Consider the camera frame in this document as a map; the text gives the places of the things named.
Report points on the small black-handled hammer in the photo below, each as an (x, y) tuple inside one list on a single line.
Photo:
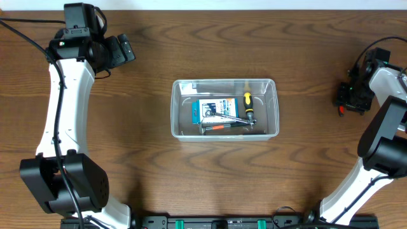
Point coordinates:
[(220, 126)]

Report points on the silver combination wrench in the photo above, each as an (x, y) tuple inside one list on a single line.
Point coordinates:
[(241, 120)]

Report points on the blue white cardboard box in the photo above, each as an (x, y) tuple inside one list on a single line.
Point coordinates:
[(226, 106)]

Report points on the clear plastic container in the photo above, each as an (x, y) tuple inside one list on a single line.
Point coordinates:
[(266, 108)]

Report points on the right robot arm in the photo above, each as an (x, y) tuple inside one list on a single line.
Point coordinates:
[(381, 152)]

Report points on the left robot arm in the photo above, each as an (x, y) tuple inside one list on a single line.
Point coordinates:
[(62, 177)]

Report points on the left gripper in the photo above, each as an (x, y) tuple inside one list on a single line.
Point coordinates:
[(116, 58)]

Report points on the yellow black stubby screwdriver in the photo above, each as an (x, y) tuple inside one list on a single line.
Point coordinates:
[(248, 104)]

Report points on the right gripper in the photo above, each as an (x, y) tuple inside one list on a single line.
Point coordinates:
[(341, 99)]

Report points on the black mounting rail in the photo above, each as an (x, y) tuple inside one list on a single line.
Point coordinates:
[(163, 222)]

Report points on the thin black yellow screwdriver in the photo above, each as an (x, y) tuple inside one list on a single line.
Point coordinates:
[(253, 133)]

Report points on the red-handled pliers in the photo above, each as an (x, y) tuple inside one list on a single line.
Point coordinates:
[(341, 111)]

